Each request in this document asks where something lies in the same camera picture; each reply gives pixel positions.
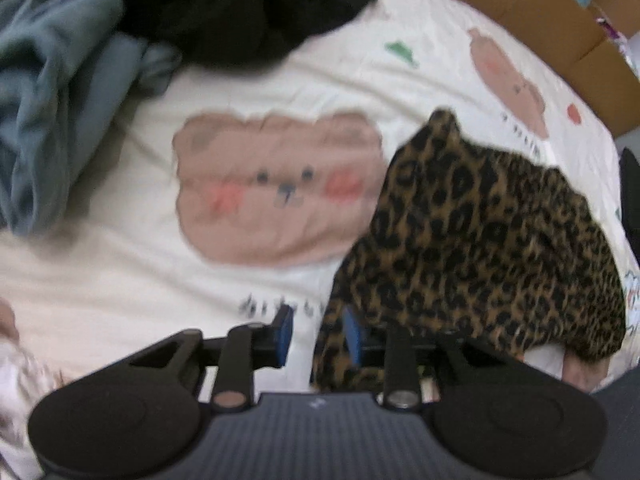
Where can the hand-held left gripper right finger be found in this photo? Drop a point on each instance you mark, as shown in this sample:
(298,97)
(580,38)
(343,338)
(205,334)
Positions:
(353,341)

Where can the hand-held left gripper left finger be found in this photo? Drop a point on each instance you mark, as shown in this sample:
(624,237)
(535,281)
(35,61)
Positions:
(284,336)

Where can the leopard print skirt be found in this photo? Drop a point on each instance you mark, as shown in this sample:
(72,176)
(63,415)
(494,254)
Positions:
(475,235)

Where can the bear printed white blanket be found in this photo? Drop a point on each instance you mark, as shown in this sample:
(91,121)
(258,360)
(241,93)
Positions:
(300,85)

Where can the white patterned cloth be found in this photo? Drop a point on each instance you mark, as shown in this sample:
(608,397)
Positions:
(22,390)

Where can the black garment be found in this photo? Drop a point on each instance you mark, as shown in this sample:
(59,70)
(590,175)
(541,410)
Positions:
(240,10)

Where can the blue-grey garment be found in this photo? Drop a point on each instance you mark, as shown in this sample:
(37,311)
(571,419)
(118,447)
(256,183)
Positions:
(60,85)

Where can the low cardboard panel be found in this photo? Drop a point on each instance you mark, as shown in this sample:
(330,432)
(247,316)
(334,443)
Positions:
(550,15)

